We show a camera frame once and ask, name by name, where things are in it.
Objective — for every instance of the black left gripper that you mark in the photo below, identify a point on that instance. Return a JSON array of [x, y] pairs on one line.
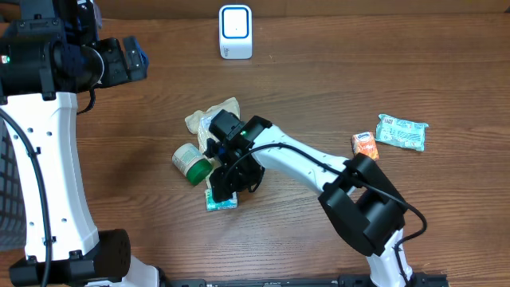
[[130, 60]]

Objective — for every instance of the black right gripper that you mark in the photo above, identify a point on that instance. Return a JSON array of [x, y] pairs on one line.
[[235, 184]]

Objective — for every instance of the small teal white packet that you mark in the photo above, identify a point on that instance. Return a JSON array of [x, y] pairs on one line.
[[211, 205]]

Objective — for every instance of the white bottle with green cap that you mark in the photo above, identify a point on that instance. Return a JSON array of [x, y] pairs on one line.
[[191, 163]]

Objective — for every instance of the clear plastic pouch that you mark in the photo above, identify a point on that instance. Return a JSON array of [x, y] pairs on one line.
[[199, 122]]

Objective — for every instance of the orange Kleenex tissue pack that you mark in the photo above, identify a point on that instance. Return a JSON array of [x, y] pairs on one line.
[[364, 143]]

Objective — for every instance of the teal tissue pack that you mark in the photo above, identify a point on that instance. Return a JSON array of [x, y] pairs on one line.
[[401, 133]]

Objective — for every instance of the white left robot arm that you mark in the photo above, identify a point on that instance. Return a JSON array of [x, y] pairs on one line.
[[50, 55]]

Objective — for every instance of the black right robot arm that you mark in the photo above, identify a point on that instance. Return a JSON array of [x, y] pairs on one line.
[[364, 207]]

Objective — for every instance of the white barcode scanner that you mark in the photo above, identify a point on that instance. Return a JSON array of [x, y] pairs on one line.
[[235, 29]]

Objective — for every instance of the grey plastic basket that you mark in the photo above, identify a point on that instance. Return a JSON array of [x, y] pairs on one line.
[[12, 219]]

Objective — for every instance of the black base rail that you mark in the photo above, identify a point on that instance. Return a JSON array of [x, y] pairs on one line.
[[420, 280]]

